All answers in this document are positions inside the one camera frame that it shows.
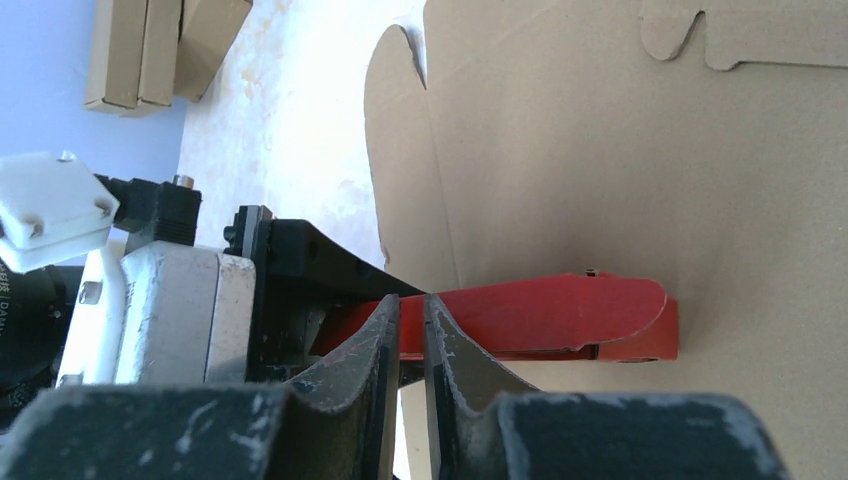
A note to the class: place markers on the red paper box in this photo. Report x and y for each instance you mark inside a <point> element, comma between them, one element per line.
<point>565,317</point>

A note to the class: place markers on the folded brown cardboard box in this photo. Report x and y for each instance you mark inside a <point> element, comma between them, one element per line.
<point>144,54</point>

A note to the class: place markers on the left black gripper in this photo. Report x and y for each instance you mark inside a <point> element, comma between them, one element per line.
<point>169,313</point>

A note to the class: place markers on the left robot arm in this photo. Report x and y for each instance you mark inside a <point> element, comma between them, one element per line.
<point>36,310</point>

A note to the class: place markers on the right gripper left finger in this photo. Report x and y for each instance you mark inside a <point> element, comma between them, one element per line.
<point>334,420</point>

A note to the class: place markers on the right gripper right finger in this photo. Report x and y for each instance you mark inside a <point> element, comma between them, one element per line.
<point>485,422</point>

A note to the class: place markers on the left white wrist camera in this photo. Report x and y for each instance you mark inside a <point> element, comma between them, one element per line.
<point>52,209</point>

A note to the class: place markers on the large flat cardboard sheet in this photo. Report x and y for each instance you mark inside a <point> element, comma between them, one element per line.
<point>702,144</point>

